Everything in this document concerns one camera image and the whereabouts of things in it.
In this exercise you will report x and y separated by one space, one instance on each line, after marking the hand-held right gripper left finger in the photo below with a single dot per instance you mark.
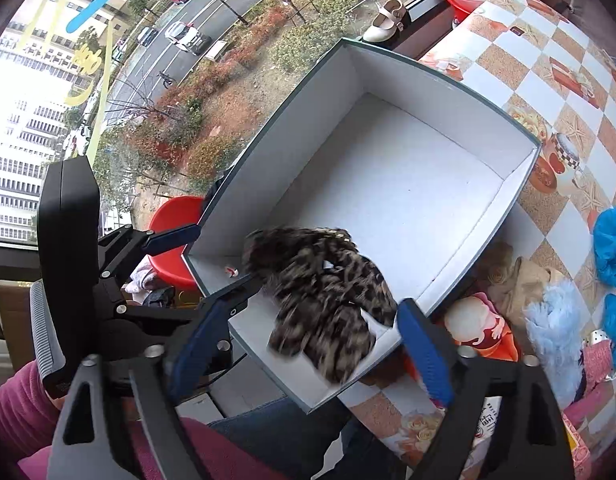
198 345

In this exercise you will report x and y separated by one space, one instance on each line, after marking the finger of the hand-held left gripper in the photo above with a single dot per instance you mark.
170 240
223 292

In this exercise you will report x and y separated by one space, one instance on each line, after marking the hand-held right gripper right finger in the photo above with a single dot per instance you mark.
425 350

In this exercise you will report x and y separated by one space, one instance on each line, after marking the leopard print cloth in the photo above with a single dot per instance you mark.
318 300

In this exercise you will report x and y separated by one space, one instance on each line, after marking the light blue fluffy cloth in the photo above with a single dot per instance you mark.
555 330

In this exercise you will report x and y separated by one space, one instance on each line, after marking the grey cardboard box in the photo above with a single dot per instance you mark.
387 185

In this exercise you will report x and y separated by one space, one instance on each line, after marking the person's left forearm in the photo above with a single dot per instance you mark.
18 410

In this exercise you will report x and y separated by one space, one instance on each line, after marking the red plastic stool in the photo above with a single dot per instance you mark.
170 230

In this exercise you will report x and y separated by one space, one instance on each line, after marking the brown cardboard carton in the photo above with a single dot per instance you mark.
15 320

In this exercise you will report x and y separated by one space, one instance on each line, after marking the beige cloth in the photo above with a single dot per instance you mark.
522 282

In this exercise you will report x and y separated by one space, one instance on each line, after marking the person's legs in jeans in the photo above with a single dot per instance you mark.
288 430

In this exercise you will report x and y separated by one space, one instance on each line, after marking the pink patterned packet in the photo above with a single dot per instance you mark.
576 452

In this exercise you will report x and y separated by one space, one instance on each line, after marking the checkered printed tablecloth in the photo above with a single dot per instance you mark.
552 85

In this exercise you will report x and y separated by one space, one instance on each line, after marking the red plastic basin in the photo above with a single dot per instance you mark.
462 7

